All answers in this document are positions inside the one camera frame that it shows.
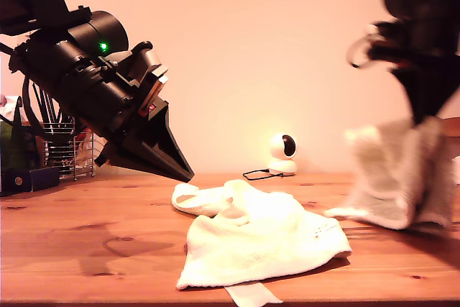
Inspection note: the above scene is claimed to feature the white pink-striped tea towel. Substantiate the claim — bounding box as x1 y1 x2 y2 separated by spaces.
171 178 353 290

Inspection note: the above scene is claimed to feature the white round security camera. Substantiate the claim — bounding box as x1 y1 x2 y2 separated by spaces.
266 132 298 178

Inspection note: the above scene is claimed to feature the chrome wire utensil holder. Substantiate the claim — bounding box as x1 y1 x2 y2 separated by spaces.
42 122 96 181

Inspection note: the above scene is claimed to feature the wooden chair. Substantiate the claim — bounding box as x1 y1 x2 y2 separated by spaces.
440 116 460 178

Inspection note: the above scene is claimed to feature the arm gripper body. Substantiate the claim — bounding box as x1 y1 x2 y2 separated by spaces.
59 60 170 166

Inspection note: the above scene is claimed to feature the black security camera cable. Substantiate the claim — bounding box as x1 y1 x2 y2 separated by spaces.
242 167 285 181

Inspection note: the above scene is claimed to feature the black drinking straw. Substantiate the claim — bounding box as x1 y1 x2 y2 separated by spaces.
46 96 60 127
32 83 50 127
39 89 55 127

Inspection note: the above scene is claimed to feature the arm grey camera box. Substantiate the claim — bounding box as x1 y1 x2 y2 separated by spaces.
106 40 170 87

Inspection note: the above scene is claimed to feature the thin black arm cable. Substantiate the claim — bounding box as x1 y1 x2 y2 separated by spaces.
346 35 375 70

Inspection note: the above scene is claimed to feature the green white paper bag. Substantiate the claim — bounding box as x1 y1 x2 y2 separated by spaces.
0 94 40 193

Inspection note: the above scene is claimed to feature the dark box with round logo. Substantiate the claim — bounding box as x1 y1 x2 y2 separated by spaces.
0 166 61 198

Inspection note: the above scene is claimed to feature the cream terry tea towel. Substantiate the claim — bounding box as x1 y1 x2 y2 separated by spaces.
323 116 456 232

